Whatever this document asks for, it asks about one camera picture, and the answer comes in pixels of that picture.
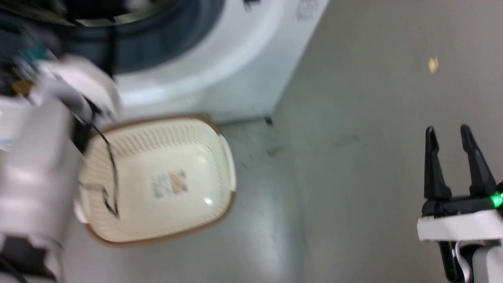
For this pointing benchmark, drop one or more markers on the small yellow floor scrap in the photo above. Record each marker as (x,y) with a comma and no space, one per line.
(433,65)

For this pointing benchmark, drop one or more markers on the paper label in basket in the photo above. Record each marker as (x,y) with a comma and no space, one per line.
(169,184)

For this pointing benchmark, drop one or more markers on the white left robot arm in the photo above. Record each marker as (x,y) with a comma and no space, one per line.
(43,157)

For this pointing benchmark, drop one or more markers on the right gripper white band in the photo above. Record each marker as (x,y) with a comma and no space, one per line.
(459,220)

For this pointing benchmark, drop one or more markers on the cream plastic laundry basket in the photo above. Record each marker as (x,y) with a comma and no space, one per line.
(169,157)

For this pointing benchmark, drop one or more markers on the white washing machine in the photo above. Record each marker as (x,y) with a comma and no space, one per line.
(235,59)

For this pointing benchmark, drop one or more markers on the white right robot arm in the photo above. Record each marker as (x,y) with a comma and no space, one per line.
(471,263)

